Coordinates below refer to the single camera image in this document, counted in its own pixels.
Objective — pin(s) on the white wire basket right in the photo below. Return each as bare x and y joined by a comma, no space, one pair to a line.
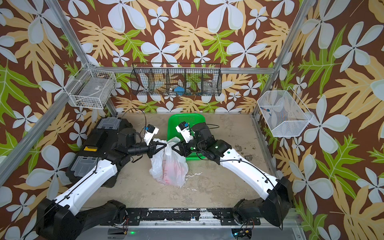
285,113

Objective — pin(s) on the black wire basket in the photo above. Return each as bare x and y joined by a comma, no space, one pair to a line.
198,79

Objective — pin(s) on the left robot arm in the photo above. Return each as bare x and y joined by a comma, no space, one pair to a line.
62,217

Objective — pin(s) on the white wire basket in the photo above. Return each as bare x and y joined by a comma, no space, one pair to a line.
91,87
285,113

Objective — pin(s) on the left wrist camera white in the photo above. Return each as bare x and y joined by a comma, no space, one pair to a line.
150,131

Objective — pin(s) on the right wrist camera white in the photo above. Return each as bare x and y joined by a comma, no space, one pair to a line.
184,129

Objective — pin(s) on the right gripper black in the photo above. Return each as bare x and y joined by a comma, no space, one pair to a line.
183,148

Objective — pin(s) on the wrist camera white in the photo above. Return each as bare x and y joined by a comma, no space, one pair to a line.
150,131
184,129

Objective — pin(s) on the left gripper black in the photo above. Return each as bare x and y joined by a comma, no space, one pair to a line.
152,147

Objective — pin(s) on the white wire basket left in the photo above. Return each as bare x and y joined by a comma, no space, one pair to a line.
91,87

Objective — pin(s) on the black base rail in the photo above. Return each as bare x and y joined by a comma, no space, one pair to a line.
184,217

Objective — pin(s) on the white plastic bag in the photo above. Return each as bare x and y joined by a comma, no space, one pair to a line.
168,167

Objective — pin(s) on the blue object in basket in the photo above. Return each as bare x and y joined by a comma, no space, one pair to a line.
179,91

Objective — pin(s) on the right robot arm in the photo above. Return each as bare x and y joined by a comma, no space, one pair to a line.
275,195

